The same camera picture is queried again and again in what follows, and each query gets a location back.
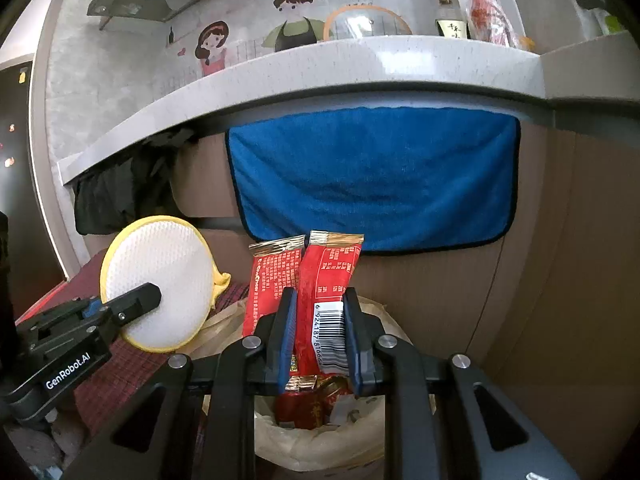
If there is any black hanging cloth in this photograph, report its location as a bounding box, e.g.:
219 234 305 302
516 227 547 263
72 129 195 235

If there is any tall red drink can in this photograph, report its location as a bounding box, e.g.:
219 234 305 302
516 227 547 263
273 375 352 430

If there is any blue hanging towel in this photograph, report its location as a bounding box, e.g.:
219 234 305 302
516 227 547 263
226 107 521 255

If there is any red plaid tablecloth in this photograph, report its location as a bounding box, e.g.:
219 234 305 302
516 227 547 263
14 251 252 438

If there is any black refrigerator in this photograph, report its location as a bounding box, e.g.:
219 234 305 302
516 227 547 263
0 62 64 318

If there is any round wooden rimmed lid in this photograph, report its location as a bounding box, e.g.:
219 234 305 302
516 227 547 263
322 4 412 41

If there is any yellow round scrub pad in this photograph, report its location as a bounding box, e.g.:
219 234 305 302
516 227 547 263
100 216 231 353

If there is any red wrapped bottle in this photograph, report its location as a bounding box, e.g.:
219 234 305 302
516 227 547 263
468 0 521 49

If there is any dark sauce bottle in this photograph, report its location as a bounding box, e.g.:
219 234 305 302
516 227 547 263
435 0 469 39

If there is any red snack packet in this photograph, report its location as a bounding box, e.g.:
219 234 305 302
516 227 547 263
242 235 305 337
294 231 364 376

